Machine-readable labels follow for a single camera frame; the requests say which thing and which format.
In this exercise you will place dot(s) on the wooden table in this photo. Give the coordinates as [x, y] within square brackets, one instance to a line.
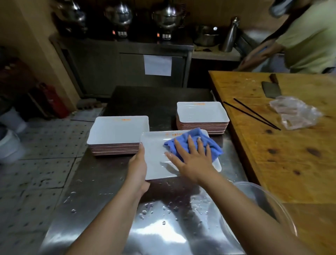
[288, 170]

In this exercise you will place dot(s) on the stack of white plates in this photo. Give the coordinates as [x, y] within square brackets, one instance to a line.
[202, 111]
[118, 128]

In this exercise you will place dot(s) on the stainless steel cabinet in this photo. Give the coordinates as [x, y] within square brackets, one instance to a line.
[97, 68]

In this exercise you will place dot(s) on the white rectangular plate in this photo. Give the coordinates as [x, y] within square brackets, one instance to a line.
[152, 157]

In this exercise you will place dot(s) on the steel jug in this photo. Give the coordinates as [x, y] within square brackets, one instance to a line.
[229, 36]

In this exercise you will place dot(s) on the black induction cooker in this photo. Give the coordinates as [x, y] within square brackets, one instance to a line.
[120, 33]
[74, 31]
[164, 36]

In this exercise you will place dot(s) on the person's right hand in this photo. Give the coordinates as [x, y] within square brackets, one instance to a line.
[197, 168]

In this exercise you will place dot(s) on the white paper sheet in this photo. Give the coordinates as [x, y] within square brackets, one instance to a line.
[157, 65]

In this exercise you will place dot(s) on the crumpled clear plastic bag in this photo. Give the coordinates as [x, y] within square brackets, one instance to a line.
[295, 113]

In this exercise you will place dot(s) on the red fire extinguisher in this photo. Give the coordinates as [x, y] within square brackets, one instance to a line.
[56, 102]

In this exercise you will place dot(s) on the white plastic bucket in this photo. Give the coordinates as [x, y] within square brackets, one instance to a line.
[10, 149]
[14, 120]

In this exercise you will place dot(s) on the person's left hand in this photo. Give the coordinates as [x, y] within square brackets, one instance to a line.
[137, 176]

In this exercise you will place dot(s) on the steel work table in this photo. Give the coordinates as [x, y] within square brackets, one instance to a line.
[147, 102]

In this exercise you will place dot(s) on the white chest freezer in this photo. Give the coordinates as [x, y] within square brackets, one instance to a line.
[275, 65]

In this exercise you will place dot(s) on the person's left forearm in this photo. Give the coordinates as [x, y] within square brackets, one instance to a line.
[105, 228]

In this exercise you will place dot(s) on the clear glass bowl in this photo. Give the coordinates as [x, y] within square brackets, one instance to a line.
[262, 194]

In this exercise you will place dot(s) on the steel basin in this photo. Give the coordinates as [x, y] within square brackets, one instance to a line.
[206, 38]

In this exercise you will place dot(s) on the beige side counter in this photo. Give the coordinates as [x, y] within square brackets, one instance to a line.
[215, 55]

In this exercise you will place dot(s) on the person's right forearm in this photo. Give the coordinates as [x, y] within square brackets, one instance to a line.
[249, 223]

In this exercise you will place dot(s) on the dark storage rack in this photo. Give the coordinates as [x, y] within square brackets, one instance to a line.
[15, 78]

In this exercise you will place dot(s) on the grey brick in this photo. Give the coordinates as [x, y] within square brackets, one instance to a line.
[88, 103]

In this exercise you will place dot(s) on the loose light floor tile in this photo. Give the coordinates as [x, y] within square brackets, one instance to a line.
[86, 115]

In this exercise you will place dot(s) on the blue cloth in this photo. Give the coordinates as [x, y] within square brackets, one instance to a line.
[216, 151]

